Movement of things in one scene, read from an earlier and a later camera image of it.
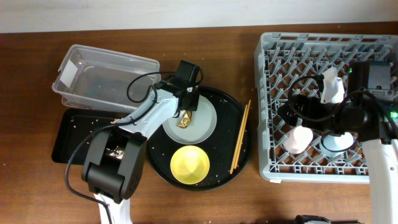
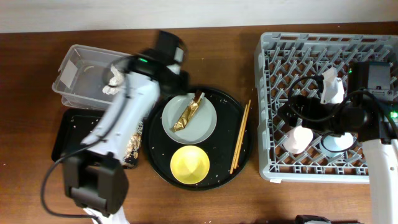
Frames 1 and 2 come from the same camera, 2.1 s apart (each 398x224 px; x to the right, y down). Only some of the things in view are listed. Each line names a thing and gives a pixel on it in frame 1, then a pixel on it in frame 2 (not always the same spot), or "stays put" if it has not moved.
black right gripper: [296, 102] stays put
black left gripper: [194, 103] -> [181, 84]
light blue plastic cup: [333, 145] stays put
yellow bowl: [189, 164] stays put
